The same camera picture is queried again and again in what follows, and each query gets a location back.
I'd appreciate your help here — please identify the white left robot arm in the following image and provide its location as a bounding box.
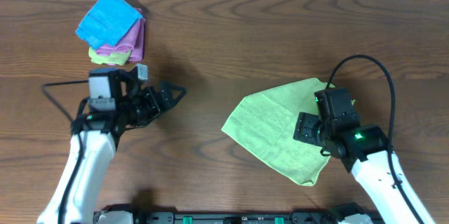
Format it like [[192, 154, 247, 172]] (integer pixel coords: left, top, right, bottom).
[[37, 78, 187, 223]]

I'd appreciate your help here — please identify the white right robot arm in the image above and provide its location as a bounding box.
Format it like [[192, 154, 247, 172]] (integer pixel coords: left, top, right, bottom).
[[293, 112, 434, 223]]

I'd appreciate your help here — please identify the pink folded cloth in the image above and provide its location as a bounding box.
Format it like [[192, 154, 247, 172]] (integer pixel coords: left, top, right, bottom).
[[94, 18, 146, 63]]

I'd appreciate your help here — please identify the blue folded cloth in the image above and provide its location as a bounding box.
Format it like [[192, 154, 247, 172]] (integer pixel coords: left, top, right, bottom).
[[75, 0, 142, 49]]

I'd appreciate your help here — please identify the light green microfiber cloth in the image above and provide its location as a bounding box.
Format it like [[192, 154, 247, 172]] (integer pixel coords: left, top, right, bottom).
[[222, 78, 329, 187]]

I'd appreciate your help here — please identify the green folded cloth in stack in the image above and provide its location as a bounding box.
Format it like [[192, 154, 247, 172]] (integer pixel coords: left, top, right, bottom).
[[88, 48, 131, 66]]

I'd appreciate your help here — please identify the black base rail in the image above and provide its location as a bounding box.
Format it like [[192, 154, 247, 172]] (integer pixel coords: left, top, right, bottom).
[[93, 202, 384, 224]]

